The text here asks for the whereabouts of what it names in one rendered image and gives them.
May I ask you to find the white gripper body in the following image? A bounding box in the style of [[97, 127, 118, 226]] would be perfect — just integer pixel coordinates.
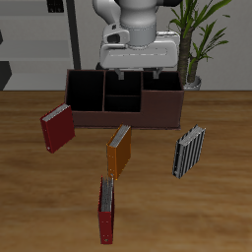
[[98, 31, 181, 71]]

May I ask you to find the dark brown desk caddy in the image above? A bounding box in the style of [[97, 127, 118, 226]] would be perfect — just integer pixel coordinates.
[[64, 68, 186, 130]]

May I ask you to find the orange book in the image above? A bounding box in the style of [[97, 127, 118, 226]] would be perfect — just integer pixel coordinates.
[[105, 123, 133, 182]]

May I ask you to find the red book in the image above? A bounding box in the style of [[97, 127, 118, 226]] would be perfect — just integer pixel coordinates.
[[39, 102, 77, 155], [96, 175, 116, 246]]

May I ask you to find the black and white striped book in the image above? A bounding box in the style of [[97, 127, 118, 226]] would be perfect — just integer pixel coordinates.
[[171, 123, 208, 180]]

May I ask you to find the green pot plant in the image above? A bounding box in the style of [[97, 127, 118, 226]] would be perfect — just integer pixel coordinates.
[[168, 0, 232, 92]]

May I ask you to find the white shelf unit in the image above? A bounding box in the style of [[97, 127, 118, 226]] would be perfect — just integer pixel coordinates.
[[0, 0, 75, 92]]

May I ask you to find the small black box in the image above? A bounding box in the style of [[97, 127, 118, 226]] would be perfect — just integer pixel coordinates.
[[46, 0, 65, 14]]

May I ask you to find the black upright post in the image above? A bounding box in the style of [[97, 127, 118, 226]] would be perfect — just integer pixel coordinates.
[[66, 0, 83, 71]]

